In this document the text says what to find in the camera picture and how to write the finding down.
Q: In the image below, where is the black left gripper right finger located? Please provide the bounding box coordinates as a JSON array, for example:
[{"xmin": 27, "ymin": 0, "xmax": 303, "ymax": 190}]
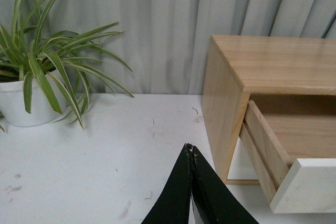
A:
[{"xmin": 189, "ymin": 146, "xmax": 258, "ymax": 223}]

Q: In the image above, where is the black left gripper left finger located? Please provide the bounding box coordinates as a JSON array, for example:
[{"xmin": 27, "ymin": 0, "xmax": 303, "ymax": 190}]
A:
[{"xmin": 142, "ymin": 144, "xmax": 192, "ymax": 223}]

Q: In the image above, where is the white drawer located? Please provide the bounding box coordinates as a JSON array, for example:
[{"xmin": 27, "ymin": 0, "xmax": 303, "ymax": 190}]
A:
[
  {"xmin": 239, "ymin": 95, "xmax": 335, "ymax": 214},
  {"xmin": 227, "ymin": 138, "xmax": 258, "ymax": 180}
]

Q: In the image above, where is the wooden drawer cabinet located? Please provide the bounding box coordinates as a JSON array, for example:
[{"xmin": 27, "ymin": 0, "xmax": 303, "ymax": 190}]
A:
[{"xmin": 202, "ymin": 35, "xmax": 335, "ymax": 185}]

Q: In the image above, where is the white plant pot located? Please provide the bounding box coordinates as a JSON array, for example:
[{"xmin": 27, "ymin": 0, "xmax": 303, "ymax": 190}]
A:
[{"xmin": 1, "ymin": 78, "xmax": 61, "ymax": 127}]

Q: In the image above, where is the green spider plant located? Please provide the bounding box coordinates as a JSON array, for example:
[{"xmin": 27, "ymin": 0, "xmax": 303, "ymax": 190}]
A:
[{"xmin": 1, "ymin": 0, "xmax": 119, "ymax": 122}]

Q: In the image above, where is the grey curtain backdrop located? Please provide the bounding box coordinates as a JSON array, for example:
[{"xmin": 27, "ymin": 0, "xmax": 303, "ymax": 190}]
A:
[{"xmin": 0, "ymin": 0, "xmax": 336, "ymax": 95}]

